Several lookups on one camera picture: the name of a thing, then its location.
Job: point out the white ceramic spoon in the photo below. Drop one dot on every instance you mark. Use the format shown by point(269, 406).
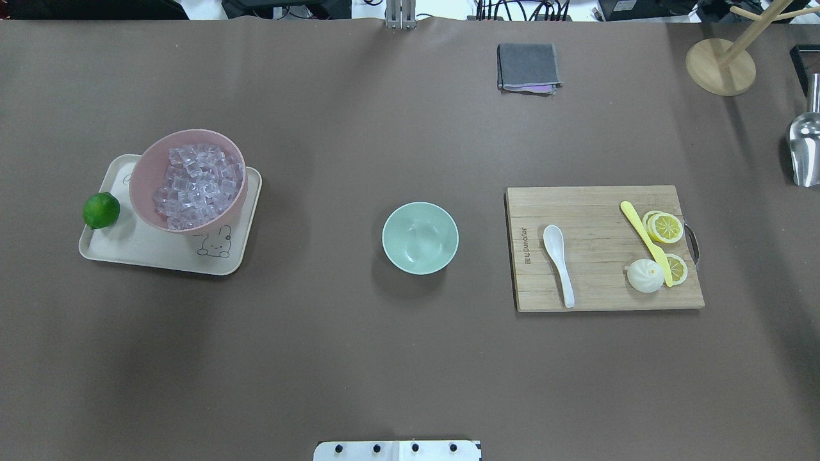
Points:
point(554, 244)

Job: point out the mint green bowl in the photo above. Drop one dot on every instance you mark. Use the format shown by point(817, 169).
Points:
point(420, 238)

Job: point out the pink bowl of ice cubes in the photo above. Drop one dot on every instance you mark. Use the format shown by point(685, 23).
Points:
point(194, 181)

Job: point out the metal ice scoop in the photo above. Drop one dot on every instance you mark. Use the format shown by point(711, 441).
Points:
point(804, 140)

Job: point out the beige rabbit tray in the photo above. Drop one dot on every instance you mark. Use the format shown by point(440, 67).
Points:
point(216, 251)

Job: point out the bamboo cutting board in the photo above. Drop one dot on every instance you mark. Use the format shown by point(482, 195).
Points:
point(599, 245)

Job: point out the grey folded cloth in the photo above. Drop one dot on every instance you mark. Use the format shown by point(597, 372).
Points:
point(527, 68)

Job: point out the yellow plastic knife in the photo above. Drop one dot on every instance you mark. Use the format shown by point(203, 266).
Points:
point(657, 253)

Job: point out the lemon slice stack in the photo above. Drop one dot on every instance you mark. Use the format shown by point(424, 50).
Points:
point(663, 227)

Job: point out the single lemon slice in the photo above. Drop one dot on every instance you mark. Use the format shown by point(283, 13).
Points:
point(678, 269)

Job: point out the green lime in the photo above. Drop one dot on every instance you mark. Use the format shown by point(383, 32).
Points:
point(101, 210)

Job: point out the wooden mug tree stand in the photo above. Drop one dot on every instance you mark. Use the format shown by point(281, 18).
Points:
point(725, 68)

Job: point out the aluminium frame post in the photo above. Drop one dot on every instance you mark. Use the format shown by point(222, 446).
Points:
point(400, 14)

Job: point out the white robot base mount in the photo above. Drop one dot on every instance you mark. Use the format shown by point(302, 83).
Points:
point(399, 450)

